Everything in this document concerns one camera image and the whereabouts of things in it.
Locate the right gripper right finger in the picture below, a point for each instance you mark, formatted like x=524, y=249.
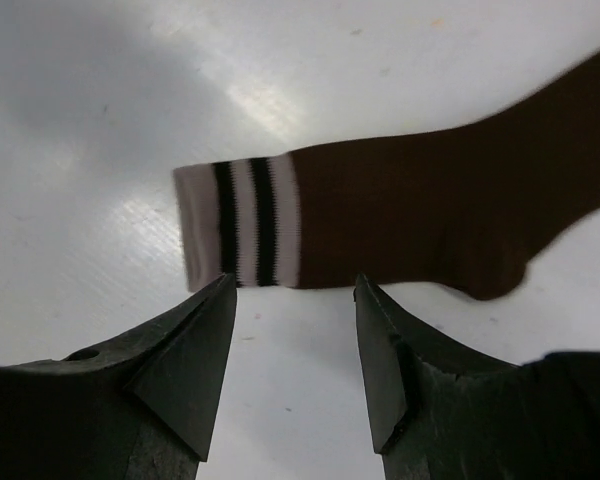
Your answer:
x=438, y=409

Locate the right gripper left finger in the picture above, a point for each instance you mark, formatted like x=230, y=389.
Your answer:
x=141, y=405

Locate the dark brown sock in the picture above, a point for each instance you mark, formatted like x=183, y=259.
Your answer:
x=467, y=207

